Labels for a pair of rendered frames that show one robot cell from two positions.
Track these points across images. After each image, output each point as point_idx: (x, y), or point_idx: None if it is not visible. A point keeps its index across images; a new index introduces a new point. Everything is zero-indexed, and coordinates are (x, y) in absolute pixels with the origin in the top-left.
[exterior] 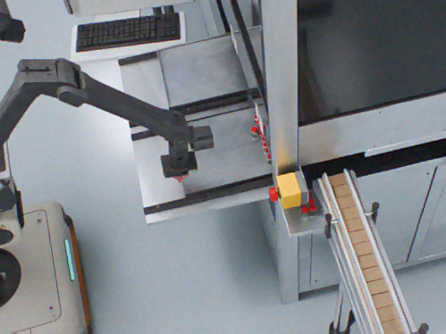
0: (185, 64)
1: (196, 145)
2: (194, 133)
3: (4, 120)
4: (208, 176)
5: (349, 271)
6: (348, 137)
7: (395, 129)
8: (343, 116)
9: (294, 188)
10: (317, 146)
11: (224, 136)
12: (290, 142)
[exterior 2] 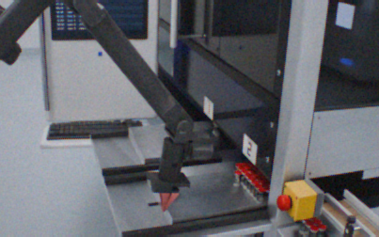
0: (155, 140)
1: (195, 148)
2: (193, 134)
3: (1, 30)
4: (194, 211)
5: None
6: (353, 143)
7: None
8: (354, 108)
9: (308, 190)
10: (325, 148)
11: (204, 183)
12: (304, 134)
